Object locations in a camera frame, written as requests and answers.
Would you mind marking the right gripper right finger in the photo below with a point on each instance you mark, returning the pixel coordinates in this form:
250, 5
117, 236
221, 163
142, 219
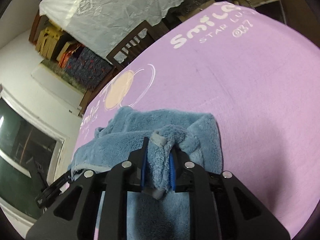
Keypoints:
221, 207

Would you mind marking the dark wooden chair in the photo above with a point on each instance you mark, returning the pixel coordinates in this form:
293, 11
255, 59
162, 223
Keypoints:
132, 45

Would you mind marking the dark patterned storage box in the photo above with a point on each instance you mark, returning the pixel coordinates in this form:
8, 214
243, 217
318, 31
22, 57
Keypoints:
88, 68

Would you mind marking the dark glass window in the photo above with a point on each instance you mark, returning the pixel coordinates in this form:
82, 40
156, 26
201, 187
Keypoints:
20, 142

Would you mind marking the blue fluffy fleece garment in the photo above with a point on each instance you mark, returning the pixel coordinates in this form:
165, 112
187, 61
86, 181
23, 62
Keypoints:
157, 212

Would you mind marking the purple printed bed sheet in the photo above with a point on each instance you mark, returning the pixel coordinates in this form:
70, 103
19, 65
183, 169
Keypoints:
258, 77

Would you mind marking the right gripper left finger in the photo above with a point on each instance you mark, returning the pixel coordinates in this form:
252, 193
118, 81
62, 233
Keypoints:
94, 197

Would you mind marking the yellow cardboard boxes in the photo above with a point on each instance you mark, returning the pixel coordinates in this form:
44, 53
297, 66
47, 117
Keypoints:
50, 42

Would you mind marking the white lace cover cloth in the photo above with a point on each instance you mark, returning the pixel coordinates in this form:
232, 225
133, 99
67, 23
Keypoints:
101, 24

